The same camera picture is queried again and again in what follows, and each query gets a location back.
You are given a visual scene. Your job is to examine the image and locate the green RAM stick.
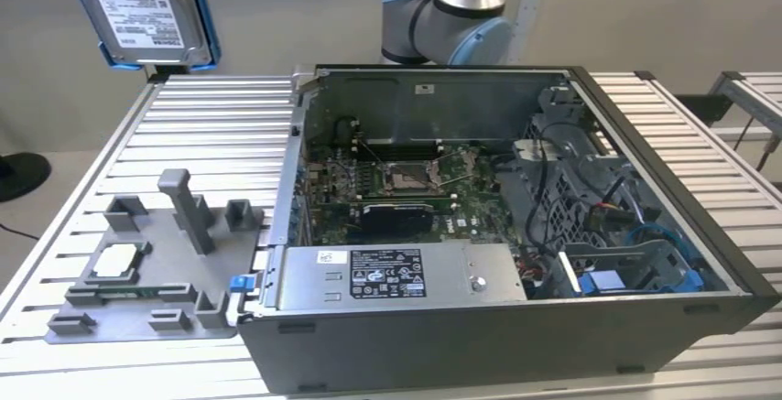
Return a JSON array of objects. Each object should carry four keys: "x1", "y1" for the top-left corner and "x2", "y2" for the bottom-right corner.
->
[{"x1": 96, "y1": 283, "x2": 167, "y2": 299}]

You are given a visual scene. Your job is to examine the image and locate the metal socket cover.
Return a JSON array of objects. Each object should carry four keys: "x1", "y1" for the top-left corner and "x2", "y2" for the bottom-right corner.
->
[{"x1": 436, "y1": 148, "x2": 479, "y2": 186}]

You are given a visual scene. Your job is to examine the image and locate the black RAM slot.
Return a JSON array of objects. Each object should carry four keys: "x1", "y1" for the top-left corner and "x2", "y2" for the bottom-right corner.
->
[{"x1": 352, "y1": 137, "x2": 445, "y2": 162}]

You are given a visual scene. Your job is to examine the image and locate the silver CPU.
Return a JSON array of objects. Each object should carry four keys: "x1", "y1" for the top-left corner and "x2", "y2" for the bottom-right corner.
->
[{"x1": 89, "y1": 243, "x2": 149, "y2": 278}]

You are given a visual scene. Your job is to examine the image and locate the open black PC case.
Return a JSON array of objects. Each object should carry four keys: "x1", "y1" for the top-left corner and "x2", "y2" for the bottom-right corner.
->
[{"x1": 235, "y1": 63, "x2": 782, "y2": 395}]

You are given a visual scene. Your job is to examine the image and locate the black table bracket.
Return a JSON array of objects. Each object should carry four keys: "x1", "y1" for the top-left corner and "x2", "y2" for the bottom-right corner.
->
[{"x1": 674, "y1": 92, "x2": 732, "y2": 127}]

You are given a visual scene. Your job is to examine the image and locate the black round stand base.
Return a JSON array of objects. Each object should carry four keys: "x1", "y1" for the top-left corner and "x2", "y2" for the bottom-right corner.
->
[{"x1": 0, "y1": 152, "x2": 52, "y2": 203}]

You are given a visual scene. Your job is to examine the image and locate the black wire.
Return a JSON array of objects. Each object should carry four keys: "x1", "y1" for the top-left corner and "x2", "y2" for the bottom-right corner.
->
[{"x1": 524, "y1": 120, "x2": 615, "y2": 257}]

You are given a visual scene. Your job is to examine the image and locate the thin metal locking lever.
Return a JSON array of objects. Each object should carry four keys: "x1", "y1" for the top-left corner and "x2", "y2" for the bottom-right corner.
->
[{"x1": 357, "y1": 137, "x2": 392, "y2": 167}]

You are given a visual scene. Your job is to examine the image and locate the black graphics card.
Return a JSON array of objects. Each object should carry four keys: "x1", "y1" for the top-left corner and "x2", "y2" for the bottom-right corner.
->
[{"x1": 357, "y1": 201, "x2": 440, "y2": 237}]

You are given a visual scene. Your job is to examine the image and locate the hard disk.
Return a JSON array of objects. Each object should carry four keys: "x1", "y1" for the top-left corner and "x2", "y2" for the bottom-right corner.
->
[{"x1": 58, "y1": 0, "x2": 223, "y2": 72}]

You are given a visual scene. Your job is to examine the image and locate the metal slat side table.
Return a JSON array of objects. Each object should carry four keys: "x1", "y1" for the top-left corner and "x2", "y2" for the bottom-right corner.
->
[{"x1": 707, "y1": 70, "x2": 782, "y2": 145}]

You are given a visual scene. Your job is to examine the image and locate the grey parts rack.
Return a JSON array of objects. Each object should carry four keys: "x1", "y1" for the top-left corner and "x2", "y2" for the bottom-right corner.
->
[{"x1": 45, "y1": 168, "x2": 269, "y2": 345}]

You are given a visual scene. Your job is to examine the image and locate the blue wire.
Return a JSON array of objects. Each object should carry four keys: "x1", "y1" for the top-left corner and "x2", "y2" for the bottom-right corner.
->
[{"x1": 627, "y1": 220, "x2": 690, "y2": 260}]

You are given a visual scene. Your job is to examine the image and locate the CPU socket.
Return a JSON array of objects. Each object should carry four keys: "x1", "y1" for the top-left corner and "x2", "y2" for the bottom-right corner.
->
[{"x1": 376, "y1": 160, "x2": 440, "y2": 194}]

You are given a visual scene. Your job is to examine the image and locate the yellow and red wire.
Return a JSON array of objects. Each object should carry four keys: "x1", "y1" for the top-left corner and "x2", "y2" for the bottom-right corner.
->
[{"x1": 587, "y1": 201, "x2": 631, "y2": 228}]

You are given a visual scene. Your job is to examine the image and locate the grey metal disk bay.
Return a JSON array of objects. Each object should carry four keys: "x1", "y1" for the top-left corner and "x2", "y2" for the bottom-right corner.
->
[{"x1": 556, "y1": 238, "x2": 704, "y2": 299}]

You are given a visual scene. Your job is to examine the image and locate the green motherboard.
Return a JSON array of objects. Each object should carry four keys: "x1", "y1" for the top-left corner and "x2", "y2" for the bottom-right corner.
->
[{"x1": 296, "y1": 141, "x2": 529, "y2": 246}]

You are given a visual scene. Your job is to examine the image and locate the silver power supply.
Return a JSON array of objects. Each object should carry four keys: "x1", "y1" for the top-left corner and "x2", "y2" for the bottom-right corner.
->
[{"x1": 275, "y1": 242, "x2": 528, "y2": 310}]

